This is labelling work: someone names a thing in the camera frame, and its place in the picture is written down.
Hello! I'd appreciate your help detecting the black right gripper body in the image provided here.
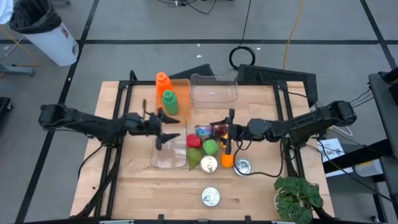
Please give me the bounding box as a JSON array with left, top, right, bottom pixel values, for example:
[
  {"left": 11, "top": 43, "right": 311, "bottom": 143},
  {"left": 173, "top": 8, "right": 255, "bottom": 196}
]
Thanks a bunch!
[{"left": 229, "top": 119, "right": 252, "bottom": 142}]

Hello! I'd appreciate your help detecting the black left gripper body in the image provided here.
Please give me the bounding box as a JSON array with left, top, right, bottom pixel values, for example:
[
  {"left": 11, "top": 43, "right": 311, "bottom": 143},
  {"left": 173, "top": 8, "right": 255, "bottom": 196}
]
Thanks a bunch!
[{"left": 133, "top": 112, "right": 163, "bottom": 141}]

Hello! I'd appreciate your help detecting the dark red grape bunch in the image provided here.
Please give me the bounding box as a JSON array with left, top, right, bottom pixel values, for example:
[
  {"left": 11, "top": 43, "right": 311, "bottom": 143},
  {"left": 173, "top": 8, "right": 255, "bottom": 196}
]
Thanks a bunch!
[{"left": 213, "top": 124, "right": 230, "bottom": 138}]

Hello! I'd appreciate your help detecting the orange fruit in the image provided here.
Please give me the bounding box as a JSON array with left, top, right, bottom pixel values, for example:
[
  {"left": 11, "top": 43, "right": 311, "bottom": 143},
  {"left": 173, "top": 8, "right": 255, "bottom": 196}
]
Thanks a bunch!
[{"left": 220, "top": 152, "right": 236, "bottom": 169}]

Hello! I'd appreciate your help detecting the green squeeze bottle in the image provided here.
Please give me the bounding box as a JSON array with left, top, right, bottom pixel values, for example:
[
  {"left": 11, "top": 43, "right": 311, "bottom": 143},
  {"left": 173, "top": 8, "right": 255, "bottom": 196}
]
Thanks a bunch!
[{"left": 161, "top": 89, "right": 180, "bottom": 116}]

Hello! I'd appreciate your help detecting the green label tuna can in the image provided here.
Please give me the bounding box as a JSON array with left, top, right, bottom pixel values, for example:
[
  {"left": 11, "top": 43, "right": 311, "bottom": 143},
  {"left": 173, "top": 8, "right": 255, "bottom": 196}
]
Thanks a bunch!
[
  {"left": 201, "top": 187, "right": 221, "bottom": 207},
  {"left": 233, "top": 157, "right": 252, "bottom": 177}
]

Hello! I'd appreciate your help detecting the blue label tuna can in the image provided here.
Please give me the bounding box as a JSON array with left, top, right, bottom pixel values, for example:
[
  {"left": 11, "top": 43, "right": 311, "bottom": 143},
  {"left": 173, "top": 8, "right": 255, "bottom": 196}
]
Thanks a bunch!
[
  {"left": 194, "top": 124, "right": 215, "bottom": 138},
  {"left": 199, "top": 155, "right": 218, "bottom": 174}
]

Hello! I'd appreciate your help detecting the orange squeeze bottle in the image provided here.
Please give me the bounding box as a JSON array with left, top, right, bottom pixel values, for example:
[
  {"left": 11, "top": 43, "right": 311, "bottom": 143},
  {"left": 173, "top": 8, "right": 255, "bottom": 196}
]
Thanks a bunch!
[{"left": 155, "top": 72, "right": 174, "bottom": 96}]

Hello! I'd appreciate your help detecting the green apple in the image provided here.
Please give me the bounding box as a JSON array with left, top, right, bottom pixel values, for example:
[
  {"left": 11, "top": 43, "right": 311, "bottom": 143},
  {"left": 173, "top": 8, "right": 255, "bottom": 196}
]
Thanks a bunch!
[{"left": 202, "top": 139, "right": 220, "bottom": 156}]

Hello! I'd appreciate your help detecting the clear plastic bin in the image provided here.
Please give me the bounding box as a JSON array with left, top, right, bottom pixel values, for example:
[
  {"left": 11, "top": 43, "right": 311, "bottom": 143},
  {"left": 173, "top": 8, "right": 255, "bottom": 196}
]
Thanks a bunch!
[
  {"left": 189, "top": 73, "right": 239, "bottom": 109},
  {"left": 150, "top": 119, "right": 188, "bottom": 170}
]

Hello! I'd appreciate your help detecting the orange translucent plastic bin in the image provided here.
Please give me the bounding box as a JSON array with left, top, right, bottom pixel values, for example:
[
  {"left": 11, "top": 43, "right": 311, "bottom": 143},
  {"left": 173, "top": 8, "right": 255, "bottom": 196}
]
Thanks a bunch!
[{"left": 154, "top": 78, "right": 192, "bottom": 126}]

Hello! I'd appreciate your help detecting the red bell pepper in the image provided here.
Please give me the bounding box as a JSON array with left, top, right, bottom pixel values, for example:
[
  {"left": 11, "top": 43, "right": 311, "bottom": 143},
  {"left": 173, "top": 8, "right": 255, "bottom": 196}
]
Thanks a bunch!
[{"left": 186, "top": 133, "right": 203, "bottom": 148}]

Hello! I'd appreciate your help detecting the green pear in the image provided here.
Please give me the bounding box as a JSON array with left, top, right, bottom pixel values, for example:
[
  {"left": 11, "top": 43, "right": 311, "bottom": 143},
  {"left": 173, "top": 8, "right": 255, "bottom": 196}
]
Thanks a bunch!
[{"left": 186, "top": 147, "right": 205, "bottom": 171}]

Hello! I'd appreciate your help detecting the black flat panel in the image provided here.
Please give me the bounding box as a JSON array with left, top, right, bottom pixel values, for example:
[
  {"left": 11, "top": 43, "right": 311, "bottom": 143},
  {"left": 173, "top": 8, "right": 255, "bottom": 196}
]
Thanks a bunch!
[{"left": 161, "top": 63, "right": 215, "bottom": 80}]

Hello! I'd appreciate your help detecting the green monstera plant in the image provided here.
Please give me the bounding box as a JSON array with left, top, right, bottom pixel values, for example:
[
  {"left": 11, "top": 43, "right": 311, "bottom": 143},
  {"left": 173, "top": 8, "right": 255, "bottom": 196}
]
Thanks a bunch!
[{"left": 273, "top": 176, "right": 324, "bottom": 224}]

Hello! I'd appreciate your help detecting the white paper sheet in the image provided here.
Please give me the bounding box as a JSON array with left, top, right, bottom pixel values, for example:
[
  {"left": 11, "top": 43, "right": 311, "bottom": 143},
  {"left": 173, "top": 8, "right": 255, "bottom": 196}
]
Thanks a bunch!
[{"left": 317, "top": 138, "right": 346, "bottom": 162}]

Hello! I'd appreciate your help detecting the white trash can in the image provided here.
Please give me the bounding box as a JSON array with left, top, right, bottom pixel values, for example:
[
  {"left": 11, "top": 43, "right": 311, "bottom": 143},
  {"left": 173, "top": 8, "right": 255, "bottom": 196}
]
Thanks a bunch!
[{"left": 23, "top": 21, "right": 80, "bottom": 67}]

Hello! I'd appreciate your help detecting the white box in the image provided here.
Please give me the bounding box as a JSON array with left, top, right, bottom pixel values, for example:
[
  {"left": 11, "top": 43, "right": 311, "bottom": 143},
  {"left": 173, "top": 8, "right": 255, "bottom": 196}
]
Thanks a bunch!
[{"left": 354, "top": 160, "right": 384, "bottom": 177}]

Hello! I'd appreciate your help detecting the gray stand foot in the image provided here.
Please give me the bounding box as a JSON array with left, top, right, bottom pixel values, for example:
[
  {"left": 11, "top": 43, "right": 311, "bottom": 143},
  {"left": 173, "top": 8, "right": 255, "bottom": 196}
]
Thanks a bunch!
[{"left": 0, "top": 63, "right": 35, "bottom": 77}]

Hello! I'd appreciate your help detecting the gray metal cart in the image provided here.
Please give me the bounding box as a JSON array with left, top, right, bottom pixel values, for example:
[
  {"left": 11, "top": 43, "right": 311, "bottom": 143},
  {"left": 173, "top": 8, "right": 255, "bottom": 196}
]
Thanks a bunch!
[{"left": 368, "top": 67, "right": 398, "bottom": 147}]

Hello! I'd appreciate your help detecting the black trash bag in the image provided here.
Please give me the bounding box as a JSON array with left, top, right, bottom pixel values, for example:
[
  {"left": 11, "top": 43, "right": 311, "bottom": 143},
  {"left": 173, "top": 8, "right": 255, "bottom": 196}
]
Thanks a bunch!
[{"left": 8, "top": 0, "right": 63, "bottom": 35}]

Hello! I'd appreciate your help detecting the white cloth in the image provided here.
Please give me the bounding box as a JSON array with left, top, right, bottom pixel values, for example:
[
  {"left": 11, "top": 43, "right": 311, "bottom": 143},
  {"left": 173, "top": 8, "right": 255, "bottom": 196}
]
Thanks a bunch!
[{"left": 0, "top": 0, "right": 15, "bottom": 25}]

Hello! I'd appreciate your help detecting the black aluminium table frame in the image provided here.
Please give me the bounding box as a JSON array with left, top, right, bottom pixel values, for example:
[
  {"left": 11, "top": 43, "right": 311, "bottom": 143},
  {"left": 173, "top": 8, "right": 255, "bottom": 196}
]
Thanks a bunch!
[{"left": 70, "top": 70, "right": 335, "bottom": 224}]

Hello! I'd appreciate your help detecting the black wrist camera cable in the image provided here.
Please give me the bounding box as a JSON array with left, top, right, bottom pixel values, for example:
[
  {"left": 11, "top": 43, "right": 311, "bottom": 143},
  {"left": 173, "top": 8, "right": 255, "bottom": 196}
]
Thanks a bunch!
[{"left": 232, "top": 138, "right": 285, "bottom": 178}]

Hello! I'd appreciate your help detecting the black power cable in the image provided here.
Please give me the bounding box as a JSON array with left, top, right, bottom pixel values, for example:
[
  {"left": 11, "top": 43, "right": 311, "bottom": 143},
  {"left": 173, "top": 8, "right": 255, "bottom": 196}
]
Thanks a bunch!
[{"left": 228, "top": 0, "right": 256, "bottom": 71}]

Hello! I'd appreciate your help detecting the yellow cable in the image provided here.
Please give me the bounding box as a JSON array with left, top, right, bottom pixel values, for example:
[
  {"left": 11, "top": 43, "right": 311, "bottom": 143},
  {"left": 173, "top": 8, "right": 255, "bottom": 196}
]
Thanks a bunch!
[{"left": 282, "top": 0, "right": 306, "bottom": 70}]

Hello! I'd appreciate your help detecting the black floor cable bundle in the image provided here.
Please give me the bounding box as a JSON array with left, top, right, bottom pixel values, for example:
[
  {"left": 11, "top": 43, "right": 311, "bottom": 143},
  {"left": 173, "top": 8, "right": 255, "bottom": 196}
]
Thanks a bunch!
[{"left": 157, "top": 0, "right": 218, "bottom": 15}]

